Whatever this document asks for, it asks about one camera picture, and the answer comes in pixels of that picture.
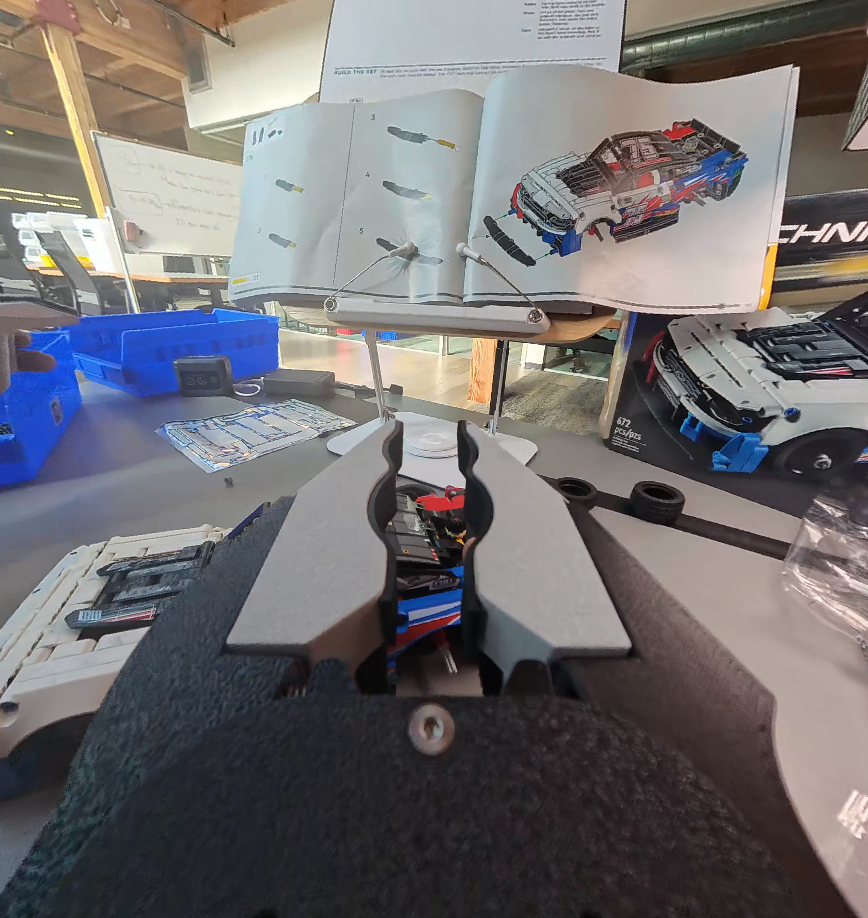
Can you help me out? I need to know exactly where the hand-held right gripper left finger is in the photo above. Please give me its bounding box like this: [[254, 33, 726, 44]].
[[224, 419, 406, 657]]

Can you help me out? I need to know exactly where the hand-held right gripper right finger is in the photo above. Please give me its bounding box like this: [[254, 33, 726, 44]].
[[457, 419, 633, 675]]

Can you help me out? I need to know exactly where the toy brick race car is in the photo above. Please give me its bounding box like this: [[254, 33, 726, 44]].
[[0, 484, 492, 808]]

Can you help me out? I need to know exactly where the grey desk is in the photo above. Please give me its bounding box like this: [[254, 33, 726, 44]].
[[0, 373, 868, 918]]

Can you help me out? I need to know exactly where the person's left hand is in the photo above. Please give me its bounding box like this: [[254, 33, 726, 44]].
[[0, 330, 56, 395]]

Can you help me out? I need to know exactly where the black office chair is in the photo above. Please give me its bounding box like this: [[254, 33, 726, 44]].
[[35, 229, 130, 315]]

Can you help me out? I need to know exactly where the blue plastic bin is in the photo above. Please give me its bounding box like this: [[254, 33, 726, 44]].
[[68, 308, 280, 399], [0, 330, 83, 496]]

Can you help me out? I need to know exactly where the used sticker sheet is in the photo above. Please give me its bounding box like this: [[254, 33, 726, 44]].
[[156, 399, 358, 474]]

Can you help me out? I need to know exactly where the wooden background table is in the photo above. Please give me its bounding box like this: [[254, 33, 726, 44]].
[[28, 264, 232, 313]]

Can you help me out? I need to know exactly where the black power adapter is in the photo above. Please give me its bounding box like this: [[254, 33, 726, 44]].
[[262, 369, 336, 397]]

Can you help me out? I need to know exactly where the whiteboard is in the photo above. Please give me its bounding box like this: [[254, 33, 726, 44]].
[[91, 131, 244, 259]]

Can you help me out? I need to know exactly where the black box device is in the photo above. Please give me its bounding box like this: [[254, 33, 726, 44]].
[[173, 355, 234, 397]]

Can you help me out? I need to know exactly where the wooden pillar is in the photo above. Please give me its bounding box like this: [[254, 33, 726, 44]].
[[39, 22, 115, 216]]

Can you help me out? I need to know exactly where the toy car set box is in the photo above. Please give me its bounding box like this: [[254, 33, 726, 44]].
[[602, 190, 868, 517]]

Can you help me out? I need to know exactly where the white book stand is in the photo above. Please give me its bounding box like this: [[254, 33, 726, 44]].
[[324, 242, 614, 463]]

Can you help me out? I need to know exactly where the open instruction booklet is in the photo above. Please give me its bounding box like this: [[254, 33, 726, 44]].
[[229, 65, 801, 314]]

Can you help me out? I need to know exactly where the white printed paper sheet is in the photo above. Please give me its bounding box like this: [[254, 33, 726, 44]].
[[319, 0, 628, 105]]

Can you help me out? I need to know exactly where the grey ventilation duct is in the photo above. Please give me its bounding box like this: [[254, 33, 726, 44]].
[[620, 0, 868, 73]]

